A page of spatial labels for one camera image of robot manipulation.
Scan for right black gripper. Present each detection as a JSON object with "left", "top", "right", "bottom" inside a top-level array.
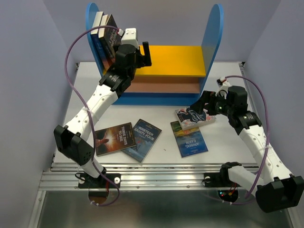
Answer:
[{"left": 189, "top": 91, "right": 234, "bottom": 117}]

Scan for Little Women book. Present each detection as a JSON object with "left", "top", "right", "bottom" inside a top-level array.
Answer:
[{"left": 175, "top": 107, "right": 216, "bottom": 130}]

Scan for A Tale of Two Cities book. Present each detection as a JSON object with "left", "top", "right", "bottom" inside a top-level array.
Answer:
[{"left": 98, "top": 14, "right": 121, "bottom": 70}]

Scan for Jane Eyre book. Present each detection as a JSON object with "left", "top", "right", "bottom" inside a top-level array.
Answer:
[{"left": 90, "top": 11, "right": 104, "bottom": 60}]

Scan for Nineteen Eighty-Four book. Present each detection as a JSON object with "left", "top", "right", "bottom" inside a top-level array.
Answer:
[{"left": 122, "top": 119, "right": 162, "bottom": 163}]

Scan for Three Days to See book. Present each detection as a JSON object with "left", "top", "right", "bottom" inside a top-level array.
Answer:
[{"left": 95, "top": 122, "right": 136, "bottom": 156}]

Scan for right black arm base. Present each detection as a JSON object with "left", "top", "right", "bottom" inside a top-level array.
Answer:
[{"left": 202, "top": 170, "right": 249, "bottom": 188}]

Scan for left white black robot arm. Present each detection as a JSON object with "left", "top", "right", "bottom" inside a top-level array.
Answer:
[{"left": 54, "top": 42, "right": 152, "bottom": 187}]

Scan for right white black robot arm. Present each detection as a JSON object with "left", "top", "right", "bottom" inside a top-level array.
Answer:
[{"left": 190, "top": 86, "right": 304, "bottom": 213}]

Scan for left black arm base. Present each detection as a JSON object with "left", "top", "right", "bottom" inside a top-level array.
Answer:
[{"left": 75, "top": 172, "right": 121, "bottom": 190}]

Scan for blue and yellow bookshelf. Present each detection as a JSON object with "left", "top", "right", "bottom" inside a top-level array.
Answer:
[{"left": 85, "top": 2, "right": 225, "bottom": 105}]

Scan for Animal Farm book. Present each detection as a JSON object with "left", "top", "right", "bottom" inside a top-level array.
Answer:
[{"left": 170, "top": 121, "right": 208, "bottom": 158}]

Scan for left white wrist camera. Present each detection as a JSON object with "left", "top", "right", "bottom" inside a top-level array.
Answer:
[{"left": 118, "top": 28, "right": 140, "bottom": 49}]

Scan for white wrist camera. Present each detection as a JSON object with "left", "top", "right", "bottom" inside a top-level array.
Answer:
[
  {"left": 216, "top": 77, "right": 231, "bottom": 97},
  {"left": 118, "top": 28, "right": 140, "bottom": 49}
]

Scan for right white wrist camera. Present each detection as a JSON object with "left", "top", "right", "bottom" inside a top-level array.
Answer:
[{"left": 216, "top": 77, "right": 231, "bottom": 97}]

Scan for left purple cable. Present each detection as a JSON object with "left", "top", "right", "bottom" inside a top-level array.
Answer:
[{"left": 64, "top": 25, "right": 121, "bottom": 207}]

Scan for aluminium mounting rail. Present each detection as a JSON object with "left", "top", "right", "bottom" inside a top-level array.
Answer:
[{"left": 38, "top": 162, "right": 221, "bottom": 191}]

